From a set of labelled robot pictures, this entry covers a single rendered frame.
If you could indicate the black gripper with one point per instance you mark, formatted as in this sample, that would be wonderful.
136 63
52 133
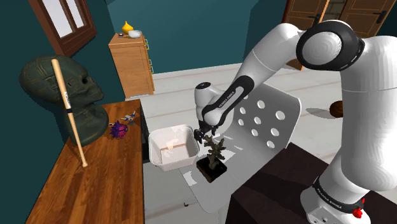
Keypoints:
202 130

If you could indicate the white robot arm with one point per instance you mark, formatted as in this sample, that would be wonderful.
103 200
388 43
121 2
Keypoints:
366 102

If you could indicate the white square bin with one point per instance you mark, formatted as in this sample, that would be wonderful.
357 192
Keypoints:
173 145

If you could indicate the potted bonsai plant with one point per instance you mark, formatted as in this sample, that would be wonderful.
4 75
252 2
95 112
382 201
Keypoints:
212 161

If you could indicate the white perforated chair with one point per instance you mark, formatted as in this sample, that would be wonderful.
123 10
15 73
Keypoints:
266 102

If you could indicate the small toy airplane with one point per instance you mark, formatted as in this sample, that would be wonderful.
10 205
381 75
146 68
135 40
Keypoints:
130 117

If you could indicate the purple spiky toy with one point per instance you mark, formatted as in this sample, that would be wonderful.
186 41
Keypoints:
118 130

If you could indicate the wooden chest of drawers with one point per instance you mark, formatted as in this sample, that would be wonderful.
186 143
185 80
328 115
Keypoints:
130 68

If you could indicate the dark robot stand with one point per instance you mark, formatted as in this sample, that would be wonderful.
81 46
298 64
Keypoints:
279 189

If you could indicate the white bowl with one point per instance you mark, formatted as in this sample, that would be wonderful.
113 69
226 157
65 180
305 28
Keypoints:
135 33

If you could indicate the wooden desk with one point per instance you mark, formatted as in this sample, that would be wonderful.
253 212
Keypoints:
93 180

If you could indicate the dark green head sculpture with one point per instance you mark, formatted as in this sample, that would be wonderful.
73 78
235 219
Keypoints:
83 102

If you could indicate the yellow vase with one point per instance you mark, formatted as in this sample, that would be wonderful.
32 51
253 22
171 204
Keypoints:
126 28

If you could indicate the brown round ball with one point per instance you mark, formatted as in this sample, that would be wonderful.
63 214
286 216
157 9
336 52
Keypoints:
337 109

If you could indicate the wooden baseball bat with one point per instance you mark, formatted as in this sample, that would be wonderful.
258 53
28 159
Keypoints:
66 105

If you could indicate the brown framed window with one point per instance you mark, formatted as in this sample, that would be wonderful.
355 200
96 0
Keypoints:
65 21

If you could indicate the brown wooden door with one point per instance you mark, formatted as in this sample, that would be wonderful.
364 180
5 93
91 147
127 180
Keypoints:
347 15

